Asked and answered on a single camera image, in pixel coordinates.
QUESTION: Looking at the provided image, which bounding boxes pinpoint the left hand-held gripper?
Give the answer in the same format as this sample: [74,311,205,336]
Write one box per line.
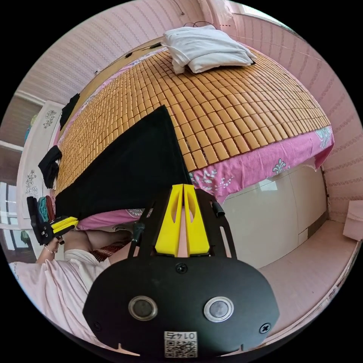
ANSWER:
[34,216,79,246]

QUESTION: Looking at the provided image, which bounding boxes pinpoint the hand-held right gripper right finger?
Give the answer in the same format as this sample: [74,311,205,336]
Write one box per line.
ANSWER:
[183,183,211,258]

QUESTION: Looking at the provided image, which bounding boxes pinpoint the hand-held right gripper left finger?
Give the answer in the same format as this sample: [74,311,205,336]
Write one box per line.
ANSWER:
[154,183,184,258]

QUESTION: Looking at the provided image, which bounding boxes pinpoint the black long pants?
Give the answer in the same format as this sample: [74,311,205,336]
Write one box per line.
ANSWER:
[54,105,193,222]

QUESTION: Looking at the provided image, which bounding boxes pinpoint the person's left forearm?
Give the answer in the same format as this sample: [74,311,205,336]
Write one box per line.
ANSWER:
[36,249,59,265]

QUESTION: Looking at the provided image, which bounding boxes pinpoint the person's left hand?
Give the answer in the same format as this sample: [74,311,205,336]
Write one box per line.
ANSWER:
[42,234,66,256]

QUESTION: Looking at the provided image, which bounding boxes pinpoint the pile of clothes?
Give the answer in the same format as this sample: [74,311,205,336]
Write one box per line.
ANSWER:
[37,194,57,222]

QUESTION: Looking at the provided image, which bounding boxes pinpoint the window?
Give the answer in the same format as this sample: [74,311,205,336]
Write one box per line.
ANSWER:
[0,181,32,256]

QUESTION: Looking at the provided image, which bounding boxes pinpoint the person's body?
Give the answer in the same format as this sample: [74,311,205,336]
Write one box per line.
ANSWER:
[8,225,140,351]

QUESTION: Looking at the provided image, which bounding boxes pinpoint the folded black garment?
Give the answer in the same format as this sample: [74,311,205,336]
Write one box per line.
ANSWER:
[59,93,81,132]
[37,145,63,190]

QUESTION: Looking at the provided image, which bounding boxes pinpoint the white cupboard with flower print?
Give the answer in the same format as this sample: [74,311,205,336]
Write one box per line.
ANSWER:
[16,101,66,227]

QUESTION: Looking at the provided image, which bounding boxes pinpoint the bed with woven mat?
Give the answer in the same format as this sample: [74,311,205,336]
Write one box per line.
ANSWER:
[53,42,336,268]

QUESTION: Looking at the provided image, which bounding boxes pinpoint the white pillow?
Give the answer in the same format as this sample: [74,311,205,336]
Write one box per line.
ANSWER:
[163,25,258,75]

